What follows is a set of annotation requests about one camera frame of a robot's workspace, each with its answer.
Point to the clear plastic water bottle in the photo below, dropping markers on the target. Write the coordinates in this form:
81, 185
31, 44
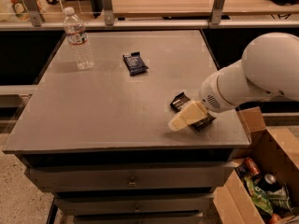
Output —
78, 39

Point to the black chocolate rxbar wrapper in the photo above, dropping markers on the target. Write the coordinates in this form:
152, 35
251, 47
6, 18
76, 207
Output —
181, 100

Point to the upper grey drawer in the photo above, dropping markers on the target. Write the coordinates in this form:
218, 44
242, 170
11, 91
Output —
130, 176

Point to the grey drawer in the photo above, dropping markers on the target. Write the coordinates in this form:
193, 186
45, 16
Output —
130, 176
135, 204

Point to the wooden desk top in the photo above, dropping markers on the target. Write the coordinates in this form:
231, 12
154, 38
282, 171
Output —
166, 8

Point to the metal rail with brackets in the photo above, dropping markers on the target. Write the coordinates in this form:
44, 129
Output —
99, 15

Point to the red soda can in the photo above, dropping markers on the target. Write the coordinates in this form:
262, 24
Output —
252, 166

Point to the middle grey drawer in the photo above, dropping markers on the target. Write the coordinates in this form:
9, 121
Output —
135, 204

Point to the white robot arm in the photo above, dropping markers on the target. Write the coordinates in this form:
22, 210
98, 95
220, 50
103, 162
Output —
269, 67

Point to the dark blue blueberry rxbar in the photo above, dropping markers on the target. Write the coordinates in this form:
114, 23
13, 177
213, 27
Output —
134, 63

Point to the grey drawer cabinet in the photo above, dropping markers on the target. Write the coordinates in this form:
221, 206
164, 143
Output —
103, 116

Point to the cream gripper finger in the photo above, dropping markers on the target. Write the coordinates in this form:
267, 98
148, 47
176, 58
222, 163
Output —
192, 112

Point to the dark silver-top can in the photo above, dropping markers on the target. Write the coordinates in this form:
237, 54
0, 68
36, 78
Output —
269, 183

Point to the brown cardboard box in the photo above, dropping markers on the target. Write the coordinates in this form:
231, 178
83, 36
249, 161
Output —
276, 151

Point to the green snack bag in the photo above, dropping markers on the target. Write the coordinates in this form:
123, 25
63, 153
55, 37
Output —
258, 196

